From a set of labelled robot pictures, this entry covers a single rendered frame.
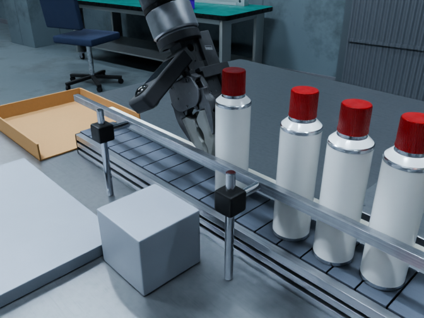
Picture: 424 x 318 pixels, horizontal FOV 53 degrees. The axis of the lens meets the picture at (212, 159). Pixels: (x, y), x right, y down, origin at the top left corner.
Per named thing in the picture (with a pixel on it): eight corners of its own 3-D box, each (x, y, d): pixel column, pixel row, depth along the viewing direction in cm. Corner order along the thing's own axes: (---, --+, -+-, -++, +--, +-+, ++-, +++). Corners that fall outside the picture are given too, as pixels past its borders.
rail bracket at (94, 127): (141, 186, 80) (134, 103, 72) (107, 200, 75) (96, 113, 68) (131, 180, 82) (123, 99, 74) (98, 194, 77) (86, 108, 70)
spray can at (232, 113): (253, 197, 67) (260, 69, 58) (231, 209, 64) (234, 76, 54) (230, 185, 70) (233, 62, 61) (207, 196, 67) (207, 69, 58)
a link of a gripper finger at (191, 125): (238, 156, 70) (218, 103, 70) (212, 167, 67) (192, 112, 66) (226, 159, 73) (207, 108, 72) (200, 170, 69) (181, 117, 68)
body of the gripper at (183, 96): (241, 94, 68) (215, 23, 67) (201, 107, 62) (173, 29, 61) (212, 107, 74) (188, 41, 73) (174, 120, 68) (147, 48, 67)
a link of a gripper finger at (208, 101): (226, 129, 64) (206, 74, 63) (219, 132, 63) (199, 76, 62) (207, 136, 67) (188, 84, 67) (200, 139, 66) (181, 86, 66)
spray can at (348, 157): (361, 253, 55) (391, 103, 45) (339, 272, 51) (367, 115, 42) (326, 236, 58) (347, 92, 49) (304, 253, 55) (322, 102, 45)
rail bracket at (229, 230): (264, 263, 60) (271, 160, 53) (228, 288, 56) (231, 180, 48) (247, 252, 62) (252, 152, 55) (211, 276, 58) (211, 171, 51)
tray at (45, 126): (141, 128, 105) (140, 113, 103) (40, 161, 89) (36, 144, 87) (81, 100, 124) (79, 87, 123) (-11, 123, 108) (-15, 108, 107)
